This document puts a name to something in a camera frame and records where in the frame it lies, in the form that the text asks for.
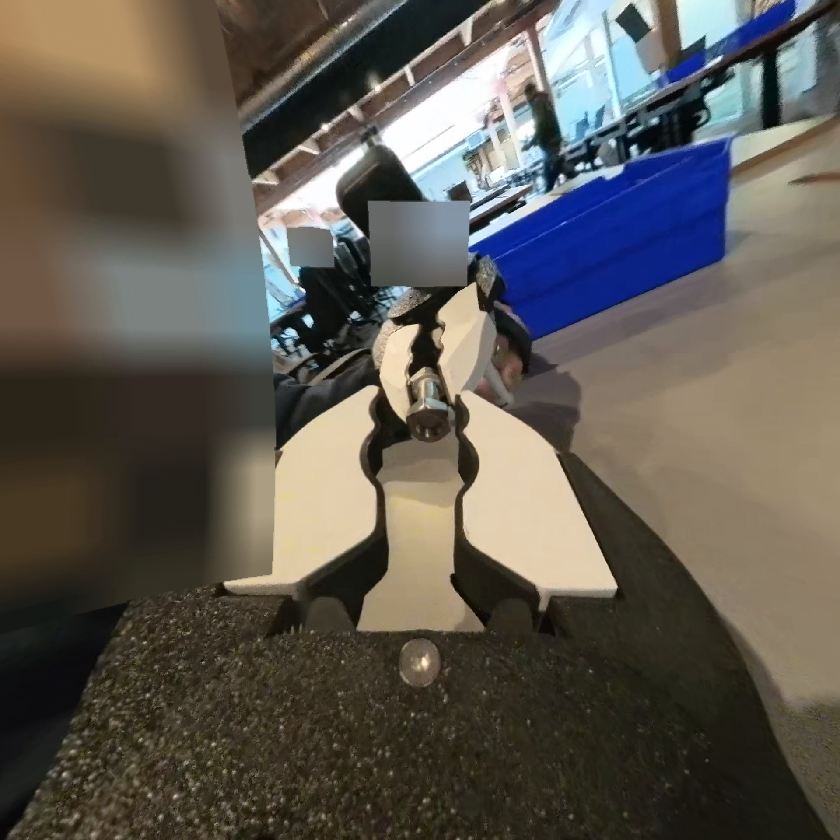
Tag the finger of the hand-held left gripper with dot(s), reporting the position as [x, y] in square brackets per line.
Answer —
[472, 334]
[397, 374]

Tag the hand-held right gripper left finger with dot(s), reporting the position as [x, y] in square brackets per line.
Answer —
[321, 499]

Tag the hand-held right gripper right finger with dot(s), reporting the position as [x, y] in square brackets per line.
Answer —
[531, 512]

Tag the blue plastic bin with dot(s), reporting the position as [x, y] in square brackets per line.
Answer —
[623, 243]

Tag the person's left forearm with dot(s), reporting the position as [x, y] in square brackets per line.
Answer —
[321, 407]

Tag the person's left hand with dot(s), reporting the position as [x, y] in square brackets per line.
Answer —
[510, 364]

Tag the black office chair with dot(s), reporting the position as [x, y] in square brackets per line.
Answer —
[328, 308]

